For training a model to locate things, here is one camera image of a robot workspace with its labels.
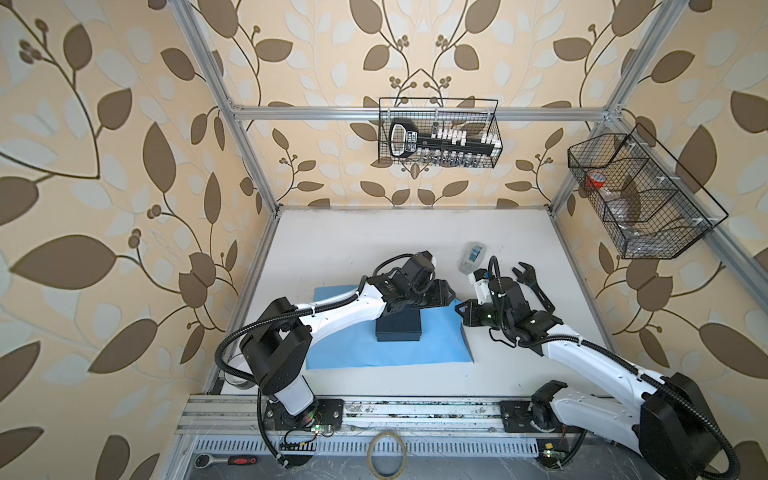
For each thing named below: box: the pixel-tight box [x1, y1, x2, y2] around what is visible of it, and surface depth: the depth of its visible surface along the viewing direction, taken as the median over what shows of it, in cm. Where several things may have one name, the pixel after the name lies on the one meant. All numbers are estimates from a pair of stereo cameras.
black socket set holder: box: [389, 119, 500, 160], surface depth 86 cm
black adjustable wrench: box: [512, 262, 555, 313], surface depth 101 cm
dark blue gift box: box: [375, 304, 422, 342], surface depth 85 cm
